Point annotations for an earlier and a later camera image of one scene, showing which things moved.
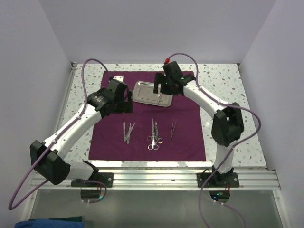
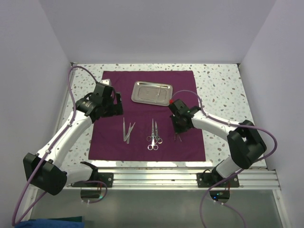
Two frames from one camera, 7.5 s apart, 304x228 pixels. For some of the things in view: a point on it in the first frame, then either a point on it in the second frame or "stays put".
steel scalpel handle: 128,138 stays put
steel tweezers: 131,129 stays put
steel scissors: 157,139 stays put
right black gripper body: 167,89 to 179,127
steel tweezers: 124,129 stays put
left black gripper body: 122,106 to 111,109
